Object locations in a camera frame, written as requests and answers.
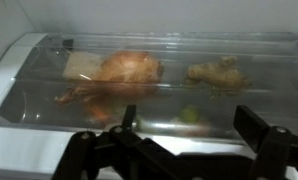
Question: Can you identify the small green vegetable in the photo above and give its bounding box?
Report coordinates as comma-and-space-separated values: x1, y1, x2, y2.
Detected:
179, 105, 201, 124

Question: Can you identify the white plastic bag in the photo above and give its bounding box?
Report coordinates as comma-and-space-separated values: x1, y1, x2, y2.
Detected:
62, 51, 104, 81

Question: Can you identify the brown onion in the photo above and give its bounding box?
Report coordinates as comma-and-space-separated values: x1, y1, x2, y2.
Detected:
54, 49, 165, 108

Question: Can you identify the clear plastic fridge tray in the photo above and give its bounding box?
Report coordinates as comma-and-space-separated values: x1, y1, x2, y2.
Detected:
0, 31, 298, 145

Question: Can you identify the stainless steel fridge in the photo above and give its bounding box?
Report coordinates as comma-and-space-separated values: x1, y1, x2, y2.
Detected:
0, 0, 298, 180

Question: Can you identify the orange vegetable piece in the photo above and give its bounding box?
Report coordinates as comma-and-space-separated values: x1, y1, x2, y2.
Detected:
87, 99, 115, 128

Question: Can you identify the ginger root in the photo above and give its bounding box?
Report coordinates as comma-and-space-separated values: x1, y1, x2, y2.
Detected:
184, 55, 252, 95

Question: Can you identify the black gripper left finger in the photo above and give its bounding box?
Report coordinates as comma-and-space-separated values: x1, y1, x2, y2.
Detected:
51, 104, 177, 180

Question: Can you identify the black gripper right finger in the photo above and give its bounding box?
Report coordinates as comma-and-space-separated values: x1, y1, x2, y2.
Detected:
233, 104, 298, 180

